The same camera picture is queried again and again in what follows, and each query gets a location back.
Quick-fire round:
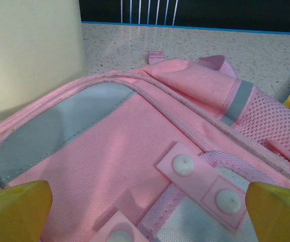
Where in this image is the cream knife block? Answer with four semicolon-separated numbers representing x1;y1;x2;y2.
0;0;89;122

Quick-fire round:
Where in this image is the pink student backpack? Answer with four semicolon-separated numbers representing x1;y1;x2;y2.
0;50;290;242

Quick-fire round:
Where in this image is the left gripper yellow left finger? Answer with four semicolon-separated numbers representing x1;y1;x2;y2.
0;180;53;242

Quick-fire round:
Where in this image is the blue table edge trim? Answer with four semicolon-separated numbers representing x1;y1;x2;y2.
81;21;290;35

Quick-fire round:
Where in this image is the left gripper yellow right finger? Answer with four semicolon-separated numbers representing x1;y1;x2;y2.
245;181;290;242

